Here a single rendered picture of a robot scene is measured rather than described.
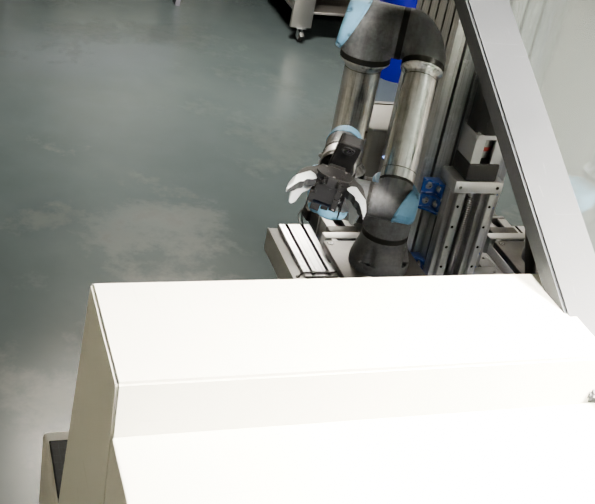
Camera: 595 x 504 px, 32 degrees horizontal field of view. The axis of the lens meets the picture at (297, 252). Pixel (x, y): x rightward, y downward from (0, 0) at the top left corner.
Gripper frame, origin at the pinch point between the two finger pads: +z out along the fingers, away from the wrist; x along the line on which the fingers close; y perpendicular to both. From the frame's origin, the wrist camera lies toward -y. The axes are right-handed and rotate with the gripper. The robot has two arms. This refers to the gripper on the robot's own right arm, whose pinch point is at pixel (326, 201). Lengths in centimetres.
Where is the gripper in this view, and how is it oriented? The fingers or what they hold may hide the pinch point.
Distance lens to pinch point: 194.2
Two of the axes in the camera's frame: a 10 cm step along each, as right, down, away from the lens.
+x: -9.4, -3.4, -0.1
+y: -3.0, 8.1, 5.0
